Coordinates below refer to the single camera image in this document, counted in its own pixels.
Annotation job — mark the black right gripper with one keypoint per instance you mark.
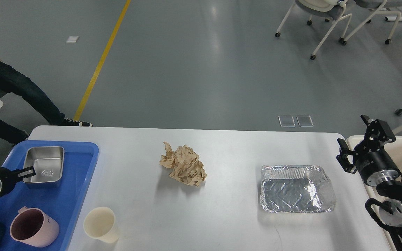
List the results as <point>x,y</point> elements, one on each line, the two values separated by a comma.
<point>376,166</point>

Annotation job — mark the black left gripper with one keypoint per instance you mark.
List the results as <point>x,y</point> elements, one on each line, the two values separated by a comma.
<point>9,178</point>

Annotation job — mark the stainless steel rectangular container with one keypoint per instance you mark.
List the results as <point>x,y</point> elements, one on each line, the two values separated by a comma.
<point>48,163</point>

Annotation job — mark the pink mug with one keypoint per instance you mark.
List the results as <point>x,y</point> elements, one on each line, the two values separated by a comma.
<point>33,227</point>

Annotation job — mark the aluminium foil tray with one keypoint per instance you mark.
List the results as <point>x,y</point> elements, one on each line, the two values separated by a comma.
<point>296,189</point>

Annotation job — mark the cream paper cup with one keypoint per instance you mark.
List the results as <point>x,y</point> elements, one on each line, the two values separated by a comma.
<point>101,224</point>

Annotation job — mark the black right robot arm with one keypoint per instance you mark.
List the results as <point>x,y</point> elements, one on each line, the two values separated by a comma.
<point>387,214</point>

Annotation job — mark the blue plastic tray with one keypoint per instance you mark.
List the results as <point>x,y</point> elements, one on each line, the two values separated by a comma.
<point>63,203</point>

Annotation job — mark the white chair with grey seat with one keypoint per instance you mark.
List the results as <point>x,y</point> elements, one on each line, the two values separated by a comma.
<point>331,10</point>

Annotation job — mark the crumpled brown paper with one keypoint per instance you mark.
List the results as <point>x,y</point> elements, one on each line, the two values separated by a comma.
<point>185,165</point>

